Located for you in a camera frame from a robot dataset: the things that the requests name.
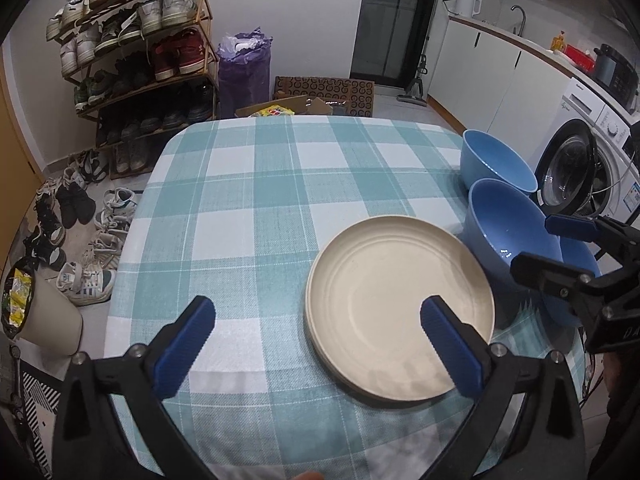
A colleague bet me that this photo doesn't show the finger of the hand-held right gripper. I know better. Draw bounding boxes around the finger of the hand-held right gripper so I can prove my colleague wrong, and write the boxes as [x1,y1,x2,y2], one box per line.
[510,252,608,311]
[545,214,608,246]

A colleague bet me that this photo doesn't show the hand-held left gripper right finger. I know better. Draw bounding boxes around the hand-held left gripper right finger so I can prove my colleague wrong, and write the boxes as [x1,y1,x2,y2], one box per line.
[419,295,583,480]

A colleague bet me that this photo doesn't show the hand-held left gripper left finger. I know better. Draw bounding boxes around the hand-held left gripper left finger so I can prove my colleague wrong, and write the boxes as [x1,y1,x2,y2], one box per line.
[52,295,217,480]

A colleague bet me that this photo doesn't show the blue bowl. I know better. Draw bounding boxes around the blue bowl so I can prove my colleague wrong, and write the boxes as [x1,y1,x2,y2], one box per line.
[542,237,603,328]
[460,129,538,196]
[462,178,563,286]

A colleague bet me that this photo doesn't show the cream round plate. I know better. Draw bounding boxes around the cream round plate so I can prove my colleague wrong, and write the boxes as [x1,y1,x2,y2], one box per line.
[306,310,451,403]
[305,216,496,395]

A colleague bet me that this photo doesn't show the person's right forearm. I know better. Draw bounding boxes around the person's right forearm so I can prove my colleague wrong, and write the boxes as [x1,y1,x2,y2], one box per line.
[582,350,640,480]

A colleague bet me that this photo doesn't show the white washing machine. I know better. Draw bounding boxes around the white washing machine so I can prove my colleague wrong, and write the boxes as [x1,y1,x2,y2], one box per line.
[530,77,640,241]

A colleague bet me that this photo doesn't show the white trash bin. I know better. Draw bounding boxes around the white trash bin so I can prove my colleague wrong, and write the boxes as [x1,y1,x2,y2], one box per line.
[0,265,83,356]

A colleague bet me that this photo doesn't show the teal checked tablecloth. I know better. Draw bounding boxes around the teal checked tablecloth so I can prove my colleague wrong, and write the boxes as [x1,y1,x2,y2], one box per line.
[107,115,588,480]

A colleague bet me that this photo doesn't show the black pressure cooker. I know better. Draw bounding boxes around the black pressure cooker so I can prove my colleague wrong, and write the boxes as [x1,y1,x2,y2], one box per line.
[592,44,640,113]

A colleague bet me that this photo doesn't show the red box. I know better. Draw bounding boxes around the red box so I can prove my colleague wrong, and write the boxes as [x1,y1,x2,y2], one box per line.
[562,45,598,72]

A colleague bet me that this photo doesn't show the pile of yellow snack wrappers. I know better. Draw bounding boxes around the pile of yellow snack wrappers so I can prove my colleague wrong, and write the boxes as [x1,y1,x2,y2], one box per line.
[0,267,36,338]

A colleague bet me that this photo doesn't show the scattered loose sneakers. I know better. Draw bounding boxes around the scattered loose sneakers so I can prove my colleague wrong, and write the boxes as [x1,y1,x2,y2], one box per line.
[22,152,138,306]

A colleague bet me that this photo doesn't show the white kitchen base cabinets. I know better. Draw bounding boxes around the white kitchen base cabinets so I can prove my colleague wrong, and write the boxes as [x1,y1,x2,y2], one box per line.
[427,17,573,136]

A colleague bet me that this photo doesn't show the white kitchen countertop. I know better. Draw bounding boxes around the white kitchen countertop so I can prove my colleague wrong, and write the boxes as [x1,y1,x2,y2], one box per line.
[447,14,601,81]

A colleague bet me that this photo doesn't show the grey stick vacuum cleaner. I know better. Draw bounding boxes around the grey stick vacuum cleaner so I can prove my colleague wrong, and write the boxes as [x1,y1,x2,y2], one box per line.
[397,0,443,107]

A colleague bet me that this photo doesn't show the colourful snack bag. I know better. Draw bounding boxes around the colourful snack bag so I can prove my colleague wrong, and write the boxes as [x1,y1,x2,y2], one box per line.
[250,104,295,118]

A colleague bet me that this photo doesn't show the brown patterned doormat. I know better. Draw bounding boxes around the brown patterned doormat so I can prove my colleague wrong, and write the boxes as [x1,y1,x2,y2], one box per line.
[274,76,376,117]

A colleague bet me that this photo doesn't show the open brown cardboard box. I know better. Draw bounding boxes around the open brown cardboard box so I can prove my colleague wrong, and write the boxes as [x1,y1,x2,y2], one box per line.
[235,94,346,120]

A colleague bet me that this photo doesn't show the yellow wooden door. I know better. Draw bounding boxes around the yellow wooden door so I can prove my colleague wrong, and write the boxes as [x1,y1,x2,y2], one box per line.
[0,45,46,201]

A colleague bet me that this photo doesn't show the purple bag bin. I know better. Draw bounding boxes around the purple bag bin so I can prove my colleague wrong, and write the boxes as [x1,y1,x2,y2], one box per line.
[217,27,275,120]

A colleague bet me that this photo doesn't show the black framed glass door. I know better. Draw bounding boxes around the black framed glass door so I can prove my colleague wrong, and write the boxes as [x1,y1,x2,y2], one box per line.
[350,0,443,92]

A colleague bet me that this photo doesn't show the shoe rack with shoes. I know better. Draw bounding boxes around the shoe rack with shoes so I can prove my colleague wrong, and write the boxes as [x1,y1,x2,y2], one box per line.
[46,0,218,173]

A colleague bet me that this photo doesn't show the white cable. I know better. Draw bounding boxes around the white cable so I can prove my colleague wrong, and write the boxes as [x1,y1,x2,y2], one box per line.
[590,150,640,196]

